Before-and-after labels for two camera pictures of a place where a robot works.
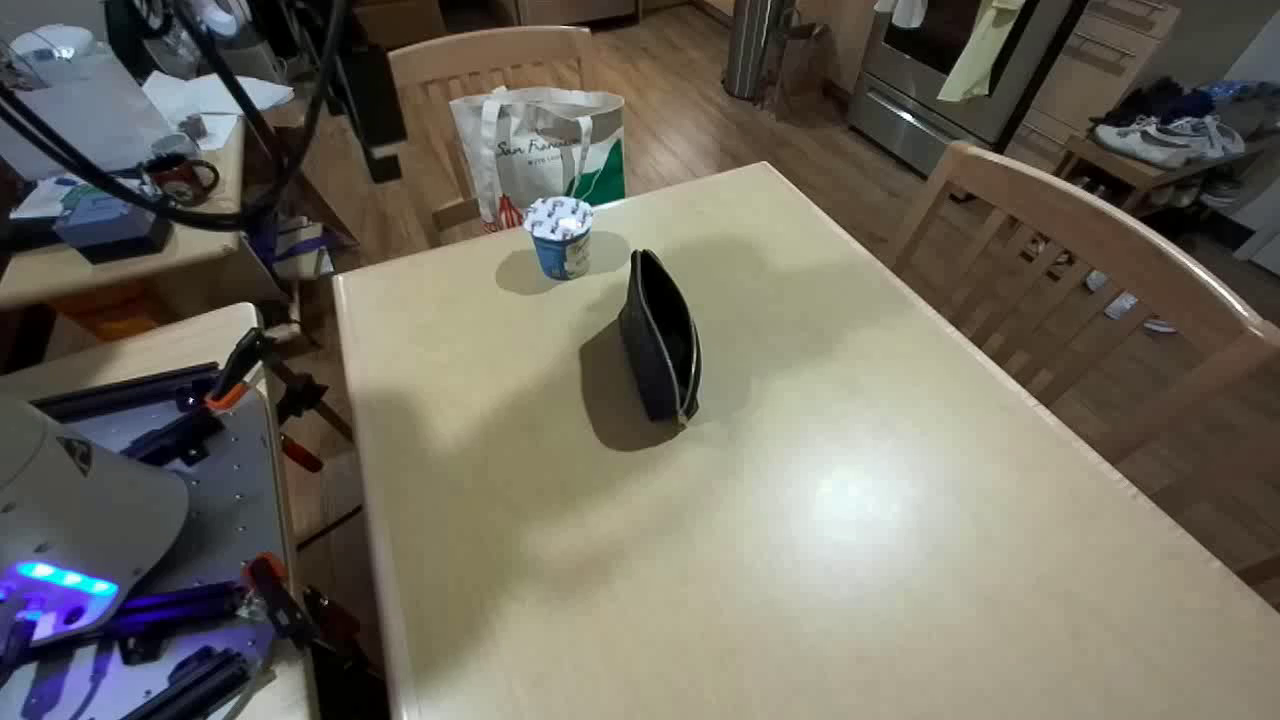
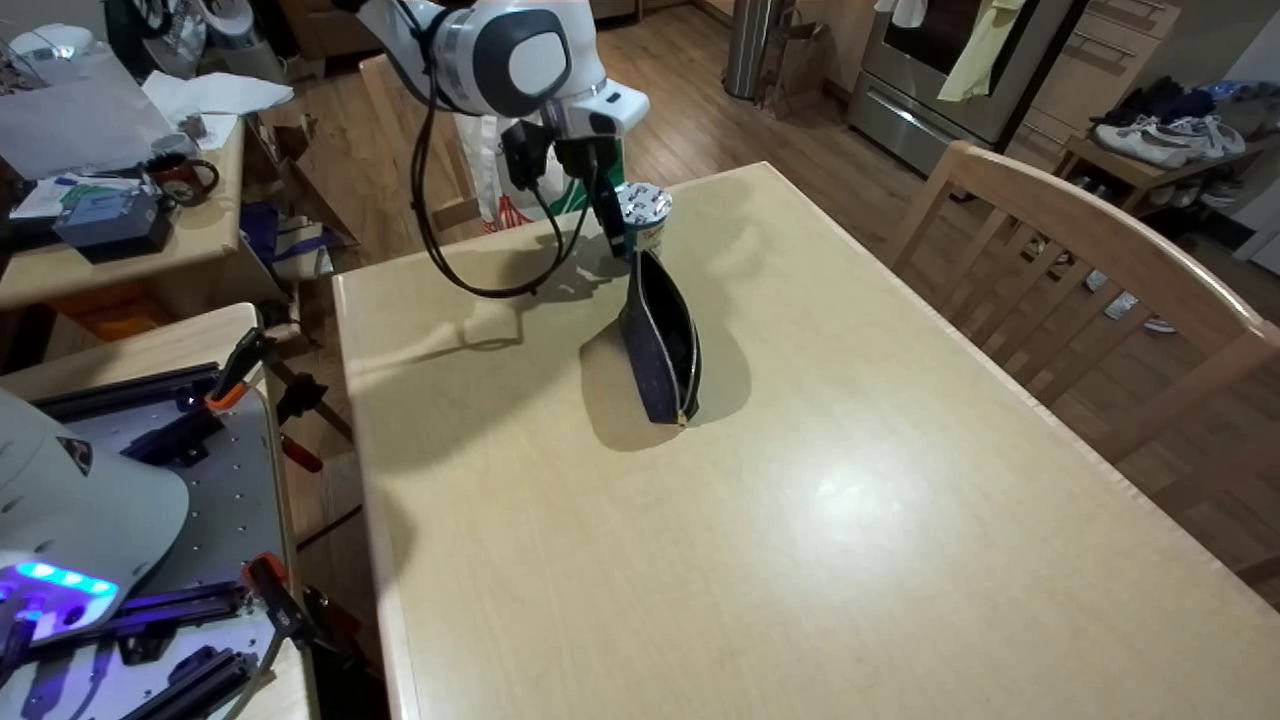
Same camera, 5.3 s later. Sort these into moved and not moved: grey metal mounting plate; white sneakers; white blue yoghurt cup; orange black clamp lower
Moved: white blue yoghurt cup
Not moved: white sneakers; orange black clamp lower; grey metal mounting plate
